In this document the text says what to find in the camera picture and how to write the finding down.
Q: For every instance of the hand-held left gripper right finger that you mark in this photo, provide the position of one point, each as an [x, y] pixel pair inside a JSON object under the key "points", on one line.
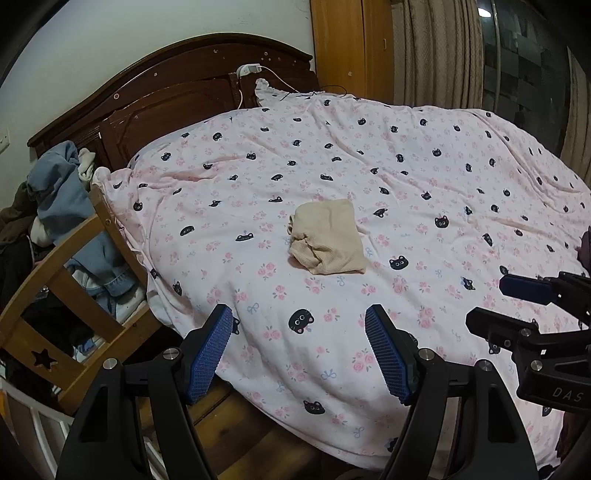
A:
{"points": [[388, 355]]}

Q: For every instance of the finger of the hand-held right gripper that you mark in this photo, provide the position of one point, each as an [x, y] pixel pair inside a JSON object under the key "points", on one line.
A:
{"points": [[526, 288], [503, 330]]}

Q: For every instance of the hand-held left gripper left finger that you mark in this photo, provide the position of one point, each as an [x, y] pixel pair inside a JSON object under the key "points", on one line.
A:
{"points": [[210, 355]]}

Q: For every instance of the beige knit garment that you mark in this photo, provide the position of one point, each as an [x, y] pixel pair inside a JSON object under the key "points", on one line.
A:
{"points": [[330, 235]]}

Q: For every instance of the dark clothes pile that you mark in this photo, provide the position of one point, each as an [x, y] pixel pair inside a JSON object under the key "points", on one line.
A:
{"points": [[18, 258]]}

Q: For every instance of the blue denim clothes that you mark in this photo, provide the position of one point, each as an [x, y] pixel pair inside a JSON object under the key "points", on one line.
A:
{"points": [[64, 194]]}

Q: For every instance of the grey striped jacket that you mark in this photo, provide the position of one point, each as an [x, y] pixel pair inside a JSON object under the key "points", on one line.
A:
{"points": [[585, 247]]}

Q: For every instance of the wooden chair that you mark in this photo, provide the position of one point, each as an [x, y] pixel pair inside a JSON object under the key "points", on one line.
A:
{"points": [[51, 272]]}

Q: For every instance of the bed with cat-print cover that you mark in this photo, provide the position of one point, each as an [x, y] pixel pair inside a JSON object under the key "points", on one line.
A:
{"points": [[369, 161]]}

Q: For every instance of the white cloth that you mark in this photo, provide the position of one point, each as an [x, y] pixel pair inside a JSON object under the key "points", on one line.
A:
{"points": [[87, 164]]}

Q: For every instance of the dark glass window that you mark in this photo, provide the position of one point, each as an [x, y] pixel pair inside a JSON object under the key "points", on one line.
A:
{"points": [[526, 60]]}

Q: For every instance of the dark wooden headboard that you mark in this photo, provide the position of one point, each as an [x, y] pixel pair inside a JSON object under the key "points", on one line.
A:
{"points": [[161, 101]]}

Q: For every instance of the white power plug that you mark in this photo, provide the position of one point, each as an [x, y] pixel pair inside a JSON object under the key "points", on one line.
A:
{"points": [[248, 70]]}

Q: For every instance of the wooden wardrobe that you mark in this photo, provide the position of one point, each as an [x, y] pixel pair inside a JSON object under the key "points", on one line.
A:
{"points": [[346, 46]]}

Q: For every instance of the white metal rail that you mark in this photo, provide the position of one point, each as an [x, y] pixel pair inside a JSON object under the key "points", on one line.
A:
{"points": [[27, 415]]}

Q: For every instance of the white wall socket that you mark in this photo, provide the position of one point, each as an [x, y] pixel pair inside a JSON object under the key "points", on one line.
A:
{"points": [[3, 142]]}

